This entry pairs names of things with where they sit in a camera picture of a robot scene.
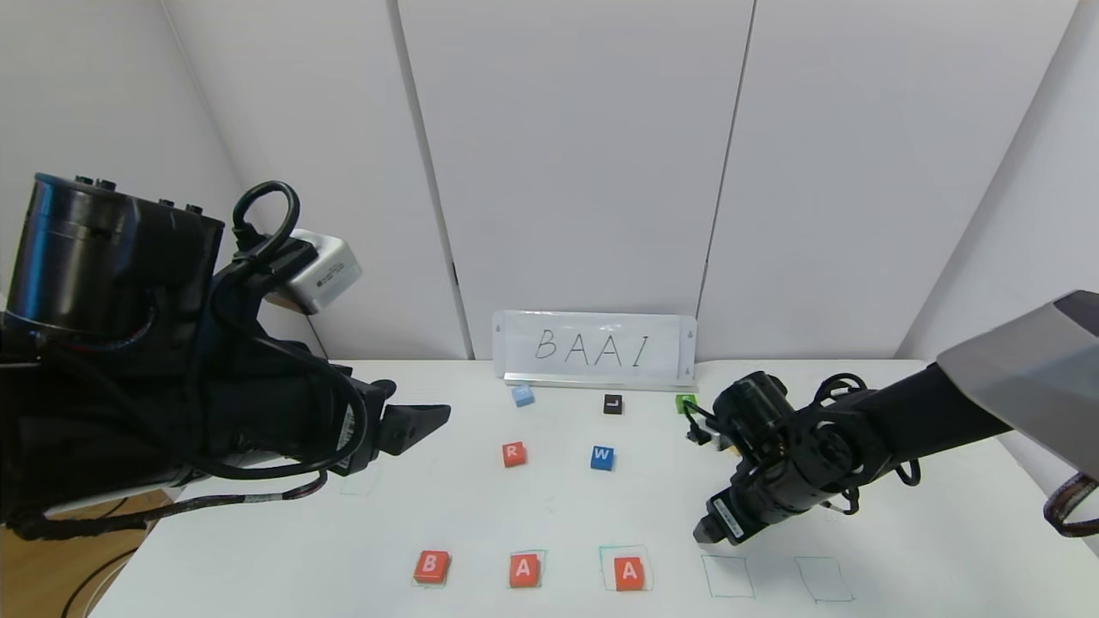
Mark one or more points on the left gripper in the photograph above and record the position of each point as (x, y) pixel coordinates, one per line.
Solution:
(359, 429)

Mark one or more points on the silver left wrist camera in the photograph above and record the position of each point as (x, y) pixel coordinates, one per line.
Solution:
(322, 270)

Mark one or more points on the black block letter L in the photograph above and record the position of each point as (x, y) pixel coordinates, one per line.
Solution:
(612, 404)

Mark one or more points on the light blue letter block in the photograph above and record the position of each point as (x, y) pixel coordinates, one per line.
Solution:
(523, 396)

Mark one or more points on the white BAAI sign card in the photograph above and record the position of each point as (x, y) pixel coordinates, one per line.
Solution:
(592, 348)

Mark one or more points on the orange block letter B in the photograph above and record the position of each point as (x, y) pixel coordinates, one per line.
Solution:
(432, 566)

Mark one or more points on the metal-framed whiteboard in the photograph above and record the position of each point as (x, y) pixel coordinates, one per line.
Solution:
(601, 382)

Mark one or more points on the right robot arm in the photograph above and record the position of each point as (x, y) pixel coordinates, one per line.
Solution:
(901, 421)

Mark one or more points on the orange block letter R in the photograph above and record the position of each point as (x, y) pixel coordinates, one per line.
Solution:
(514, 454)

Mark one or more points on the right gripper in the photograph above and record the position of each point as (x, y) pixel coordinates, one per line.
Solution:
(726, 518)

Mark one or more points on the orange block letter A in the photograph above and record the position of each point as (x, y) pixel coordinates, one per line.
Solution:
(629, 572)
(525, 570)

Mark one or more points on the green block letter S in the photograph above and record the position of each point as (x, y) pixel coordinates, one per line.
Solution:
(683, 402)

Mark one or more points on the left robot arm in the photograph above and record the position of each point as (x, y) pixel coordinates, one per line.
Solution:
(129, 386)

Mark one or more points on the blue block letter W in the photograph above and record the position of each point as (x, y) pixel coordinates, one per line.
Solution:
(602, 457)

